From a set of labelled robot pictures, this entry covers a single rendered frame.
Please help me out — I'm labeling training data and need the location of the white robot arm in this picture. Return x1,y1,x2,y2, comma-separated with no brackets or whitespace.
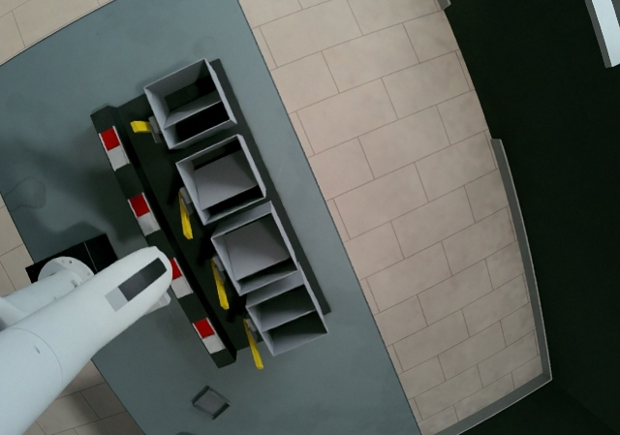
0,248,172,435

